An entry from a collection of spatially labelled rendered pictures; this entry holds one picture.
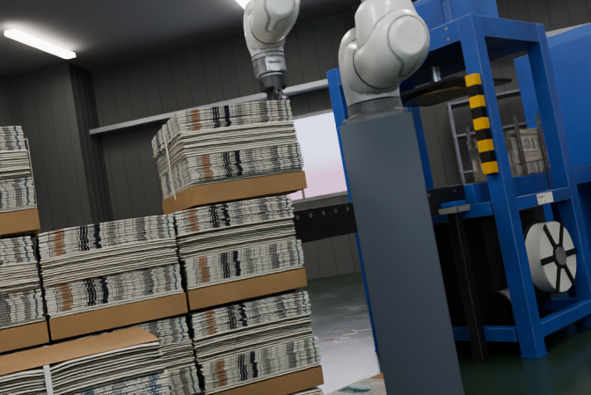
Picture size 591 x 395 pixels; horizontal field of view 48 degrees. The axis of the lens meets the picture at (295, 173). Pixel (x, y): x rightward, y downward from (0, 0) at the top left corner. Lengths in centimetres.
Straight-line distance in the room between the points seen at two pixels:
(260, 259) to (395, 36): 62
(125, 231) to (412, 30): 82
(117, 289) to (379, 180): 75
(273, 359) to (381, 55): 77
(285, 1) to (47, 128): 777
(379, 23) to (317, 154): 688
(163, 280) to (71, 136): 763
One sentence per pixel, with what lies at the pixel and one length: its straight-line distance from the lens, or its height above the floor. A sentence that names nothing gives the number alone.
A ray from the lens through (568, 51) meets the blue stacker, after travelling 549.
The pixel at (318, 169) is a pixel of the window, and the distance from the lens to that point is 849.
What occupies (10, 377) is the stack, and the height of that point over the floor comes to 59.
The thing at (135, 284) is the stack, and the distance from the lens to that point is 149.
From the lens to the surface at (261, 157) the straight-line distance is 158.
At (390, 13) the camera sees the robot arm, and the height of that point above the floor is 122.
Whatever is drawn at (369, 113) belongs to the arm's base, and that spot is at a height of 102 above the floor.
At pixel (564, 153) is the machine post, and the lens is 362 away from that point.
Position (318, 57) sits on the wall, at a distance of 870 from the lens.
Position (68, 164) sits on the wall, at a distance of 907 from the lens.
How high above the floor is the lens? 76
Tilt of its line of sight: 4 degrees up
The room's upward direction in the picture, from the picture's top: 10 degrees counter-clockwise
